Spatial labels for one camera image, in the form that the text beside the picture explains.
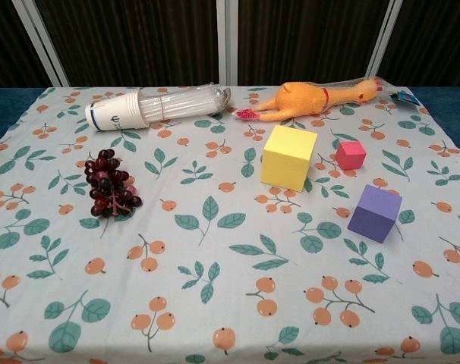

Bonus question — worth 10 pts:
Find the white paper cup stack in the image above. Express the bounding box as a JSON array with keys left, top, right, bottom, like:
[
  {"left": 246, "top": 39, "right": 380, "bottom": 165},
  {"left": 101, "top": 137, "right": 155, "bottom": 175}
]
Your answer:
[{"left": 84, "top": 90, "right": 148, "bottom": 133}]

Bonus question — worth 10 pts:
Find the large yellow foam cube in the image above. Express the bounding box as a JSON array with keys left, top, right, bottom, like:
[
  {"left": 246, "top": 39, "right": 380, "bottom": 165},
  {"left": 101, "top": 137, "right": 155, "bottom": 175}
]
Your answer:
[{"left": 260, "top": 124, "right": 318, "bottom": 192}]

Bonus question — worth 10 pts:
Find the small red foam cube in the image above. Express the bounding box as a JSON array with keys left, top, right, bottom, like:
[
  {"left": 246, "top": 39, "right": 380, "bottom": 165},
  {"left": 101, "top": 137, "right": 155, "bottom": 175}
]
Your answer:
[{"left": 335, "top": 140, "right": 367, "bottom": 171}]

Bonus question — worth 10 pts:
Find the dark red grape bunch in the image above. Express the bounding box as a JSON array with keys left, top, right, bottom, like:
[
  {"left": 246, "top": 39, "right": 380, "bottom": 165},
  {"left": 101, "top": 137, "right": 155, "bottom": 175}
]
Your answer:
[{"left": 83, "top": 149, "right": 143, "bottom": 222}]

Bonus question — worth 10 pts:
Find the medium purple foam cube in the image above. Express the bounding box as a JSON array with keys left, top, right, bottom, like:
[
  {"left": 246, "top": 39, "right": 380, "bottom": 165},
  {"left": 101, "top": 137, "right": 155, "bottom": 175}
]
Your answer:
[{"left": 346, "top": 184, "right": 403, "bottom": 244}]

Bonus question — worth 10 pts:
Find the clear sleeve of white straws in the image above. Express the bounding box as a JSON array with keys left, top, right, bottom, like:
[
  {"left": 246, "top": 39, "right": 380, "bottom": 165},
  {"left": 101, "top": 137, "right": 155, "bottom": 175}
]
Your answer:
[{"left": 137, "top": 83, "right": 233, "bottom": 124}]

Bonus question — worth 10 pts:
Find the dark folding screen panel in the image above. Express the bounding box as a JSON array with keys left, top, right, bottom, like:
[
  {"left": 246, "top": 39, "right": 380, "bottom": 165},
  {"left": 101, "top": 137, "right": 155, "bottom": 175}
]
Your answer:
[
  {"left": 0, "top": 0, "right": 70, "bottom": 89},
  {"left": 224, "top": 0, "right": 402, "bottom": 86},
  {"left": 24, "top": 0, "right": 229, "bottom": 88},
  {"left": 373, "top": 0, "right": 460, "bottom": 89}
]

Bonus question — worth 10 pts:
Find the orange rubber chicken toy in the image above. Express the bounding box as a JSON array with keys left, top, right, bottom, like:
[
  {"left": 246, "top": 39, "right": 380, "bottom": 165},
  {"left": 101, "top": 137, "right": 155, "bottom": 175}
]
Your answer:
[{"left": 235, "top": 77, "right": 385, "bottom": 123}]

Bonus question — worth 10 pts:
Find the floral tablecloth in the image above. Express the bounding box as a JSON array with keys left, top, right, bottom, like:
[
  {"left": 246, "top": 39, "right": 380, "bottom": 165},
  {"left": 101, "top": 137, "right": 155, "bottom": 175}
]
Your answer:
[{"left": 0, "top": 86, "right": 460, "bottom": 364}]

